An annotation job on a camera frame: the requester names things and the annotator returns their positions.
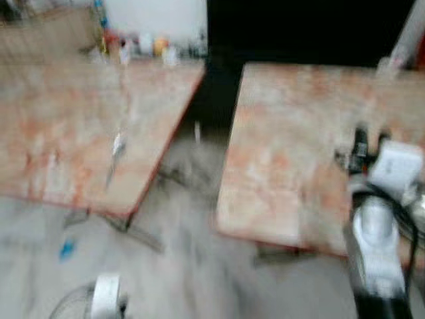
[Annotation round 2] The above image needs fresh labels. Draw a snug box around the blue scrap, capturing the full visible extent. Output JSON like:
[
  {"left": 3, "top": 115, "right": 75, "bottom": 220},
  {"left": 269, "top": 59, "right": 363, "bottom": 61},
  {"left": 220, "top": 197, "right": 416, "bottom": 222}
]
[{"left": 58, "top": 241, "right": 76, "bottom": 261}]

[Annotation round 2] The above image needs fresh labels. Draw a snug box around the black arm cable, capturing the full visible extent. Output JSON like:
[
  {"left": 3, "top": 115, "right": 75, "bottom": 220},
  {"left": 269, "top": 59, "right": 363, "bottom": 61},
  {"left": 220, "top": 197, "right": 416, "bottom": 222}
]
[{"left": 362, "top": 183, "right": 420, "bottom": 270}]

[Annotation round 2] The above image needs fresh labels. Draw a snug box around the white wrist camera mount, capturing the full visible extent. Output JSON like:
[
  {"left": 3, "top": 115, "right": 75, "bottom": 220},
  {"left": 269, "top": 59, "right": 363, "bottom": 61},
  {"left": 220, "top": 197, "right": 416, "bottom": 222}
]
[
  {"left": 92, "top": 273, "right": 125, "bottom": 319},
  {"left": 367, "top": 140, "right": 425, "bottom": 195}
]

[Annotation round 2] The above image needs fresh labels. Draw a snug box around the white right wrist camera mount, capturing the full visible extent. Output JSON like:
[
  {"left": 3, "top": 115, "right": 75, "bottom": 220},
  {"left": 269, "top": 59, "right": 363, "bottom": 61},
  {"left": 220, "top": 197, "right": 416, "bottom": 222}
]
[{"left": 367, "top": 140, "right": 425, "bottom": 195}]

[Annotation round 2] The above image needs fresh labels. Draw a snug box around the silver spoon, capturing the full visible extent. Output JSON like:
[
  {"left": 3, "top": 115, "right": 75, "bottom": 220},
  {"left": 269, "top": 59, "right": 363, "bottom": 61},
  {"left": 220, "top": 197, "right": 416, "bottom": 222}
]
[{"left": 104, "top": 132, "right": 128, "bottom": 190}]

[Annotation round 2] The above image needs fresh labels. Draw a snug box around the orange bottle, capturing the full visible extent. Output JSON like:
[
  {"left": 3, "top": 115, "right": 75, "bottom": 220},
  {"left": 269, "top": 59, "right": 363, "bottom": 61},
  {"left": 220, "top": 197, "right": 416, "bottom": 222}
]
[{"left": 154, "top": 37, "right": 169, "bottom": 58}]

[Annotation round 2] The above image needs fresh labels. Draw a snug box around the white bottle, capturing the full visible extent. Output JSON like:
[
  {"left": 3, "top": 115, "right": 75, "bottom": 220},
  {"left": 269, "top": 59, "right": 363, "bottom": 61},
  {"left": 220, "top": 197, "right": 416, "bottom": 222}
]
[{"left": 138, "top": 33, "right": 153, "bottom": 58}]

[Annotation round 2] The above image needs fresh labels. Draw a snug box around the brown woven basket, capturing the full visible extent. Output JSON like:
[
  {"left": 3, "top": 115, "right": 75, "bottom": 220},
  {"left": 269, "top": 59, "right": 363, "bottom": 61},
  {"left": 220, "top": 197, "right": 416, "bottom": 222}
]
[{"left": 0, "top": 7, "right": 102, "bottom": 64}]

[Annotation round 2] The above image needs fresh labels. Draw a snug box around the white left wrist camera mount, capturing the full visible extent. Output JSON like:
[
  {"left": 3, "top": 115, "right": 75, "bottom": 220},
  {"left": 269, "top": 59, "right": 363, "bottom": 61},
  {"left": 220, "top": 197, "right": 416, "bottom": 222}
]
[{"left": 92, "top": 273, "right": 125, "bottom": 319}]

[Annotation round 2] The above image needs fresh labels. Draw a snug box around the stainless steel bowl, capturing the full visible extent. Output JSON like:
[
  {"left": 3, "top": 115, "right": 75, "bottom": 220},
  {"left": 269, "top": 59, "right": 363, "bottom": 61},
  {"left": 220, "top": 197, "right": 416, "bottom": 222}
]
[{"left": 400, "top": 178, "right": 425, "bottom": 248}]

